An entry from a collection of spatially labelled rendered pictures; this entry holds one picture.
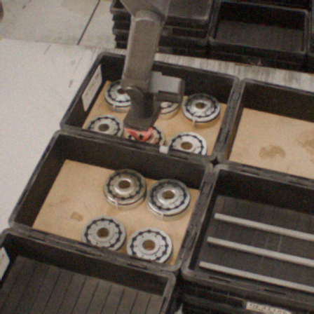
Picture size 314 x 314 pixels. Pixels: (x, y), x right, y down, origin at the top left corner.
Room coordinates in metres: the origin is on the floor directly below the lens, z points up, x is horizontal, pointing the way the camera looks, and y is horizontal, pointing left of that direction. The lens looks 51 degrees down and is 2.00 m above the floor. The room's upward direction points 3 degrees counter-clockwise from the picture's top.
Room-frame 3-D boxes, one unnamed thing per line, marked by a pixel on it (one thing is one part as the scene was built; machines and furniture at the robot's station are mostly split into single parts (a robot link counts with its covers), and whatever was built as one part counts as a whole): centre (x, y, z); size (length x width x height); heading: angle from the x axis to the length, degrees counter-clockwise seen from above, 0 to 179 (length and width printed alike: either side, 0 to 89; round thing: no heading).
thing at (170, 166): (0.77, 0.10, 0.87); 0.40 x 0.30 x 0.11; 70
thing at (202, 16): (2.00, -0.08, 0.37); 0.40 x 0.30 x 0.45; 75
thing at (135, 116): (0.99, 0.03, 0.98); 0.10 x 0.07 x 0.07; 157
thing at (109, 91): (1.16, 0.08, 0.86); 0.10 x 0.10 x 0.01
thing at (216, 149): (1.05, 0.00, 0.92); 0.40 x 0.30 x 0.02; 70
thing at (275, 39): (1.90, -0.46, 0.31); 0.40 x 0.30 x 0.34; 75
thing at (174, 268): (0.77, 0.10, 0.92); 0.40 x 0.30 x 0.02; 70
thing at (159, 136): (0.99, 0.02, 0.86); 0.10 x 0.10 x 0.01
